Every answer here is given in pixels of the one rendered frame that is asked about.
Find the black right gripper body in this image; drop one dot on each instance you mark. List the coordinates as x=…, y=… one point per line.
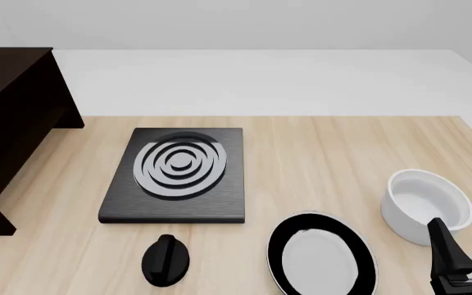
x=463, y=286

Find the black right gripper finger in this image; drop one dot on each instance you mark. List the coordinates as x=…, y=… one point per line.
x=447, y=252

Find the black frying pan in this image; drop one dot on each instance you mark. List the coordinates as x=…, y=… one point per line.
x=322, y=261

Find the dark wooden cabinet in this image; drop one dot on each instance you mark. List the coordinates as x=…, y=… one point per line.
x=10, y=129

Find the white bowl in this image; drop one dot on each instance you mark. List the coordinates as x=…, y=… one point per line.
x=420, y=199

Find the flat black stove plate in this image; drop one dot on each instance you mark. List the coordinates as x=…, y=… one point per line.
x=178, y=184

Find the round black stove knob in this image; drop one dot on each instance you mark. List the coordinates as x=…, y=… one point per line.
x=165, y=261

